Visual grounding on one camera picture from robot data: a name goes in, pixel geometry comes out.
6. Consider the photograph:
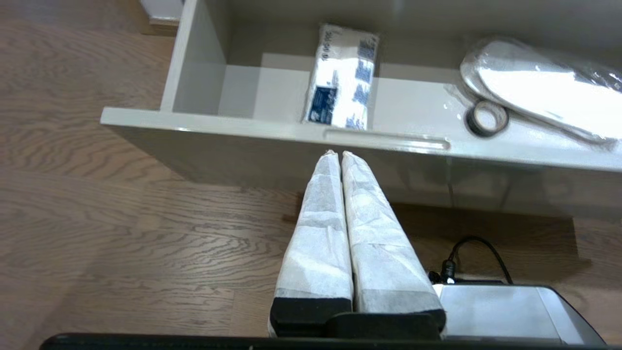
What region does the white slipper in crumpled plastic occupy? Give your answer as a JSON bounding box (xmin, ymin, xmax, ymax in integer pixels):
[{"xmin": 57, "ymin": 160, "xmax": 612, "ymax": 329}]
[{"xmin": 445, "ymin": 36, "xmax": 622, "ymax": 146}]

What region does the black floor cable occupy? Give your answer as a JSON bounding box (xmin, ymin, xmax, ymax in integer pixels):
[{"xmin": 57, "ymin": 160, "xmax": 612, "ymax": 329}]
[{"xmin": 428, "ymin": 236, "xmax": 514, "ymax": 285}]

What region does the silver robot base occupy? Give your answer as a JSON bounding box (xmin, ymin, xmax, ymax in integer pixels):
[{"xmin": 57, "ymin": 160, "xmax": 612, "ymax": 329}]
[{"xmin": 432, "ymin": 283, "xmax": 605, "ymax": 346}]

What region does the white glossy drawer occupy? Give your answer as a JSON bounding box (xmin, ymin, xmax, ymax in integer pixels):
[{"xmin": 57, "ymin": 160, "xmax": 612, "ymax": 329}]
[{"xmin": 100, "ymin": 0, "xmax": 622, "ymax": 219}]

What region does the black tape roll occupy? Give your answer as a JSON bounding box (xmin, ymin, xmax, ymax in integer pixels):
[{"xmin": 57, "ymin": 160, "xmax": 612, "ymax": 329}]
[{"xmin": 464, "ymin": 100, "xmax": 510, "ymax": 138}]

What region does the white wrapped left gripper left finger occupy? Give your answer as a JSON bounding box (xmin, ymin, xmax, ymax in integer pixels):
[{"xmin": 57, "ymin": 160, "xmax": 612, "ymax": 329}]
[{"xmin": 268, "ymin": 150, "xmax": 354, "ymax": 338}]

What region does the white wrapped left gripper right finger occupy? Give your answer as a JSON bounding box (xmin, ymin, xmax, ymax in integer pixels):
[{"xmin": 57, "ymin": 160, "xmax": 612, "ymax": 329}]
[{"xmin": 342, "ymin": 151, "xmax": 447, "ymax": 338}]

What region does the white tissue pack blue print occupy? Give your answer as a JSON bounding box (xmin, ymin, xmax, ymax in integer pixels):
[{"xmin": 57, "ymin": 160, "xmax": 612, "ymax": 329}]
[{"xmin": 302, "ymin": 23, "xmax": 380, "ymax": 131}]

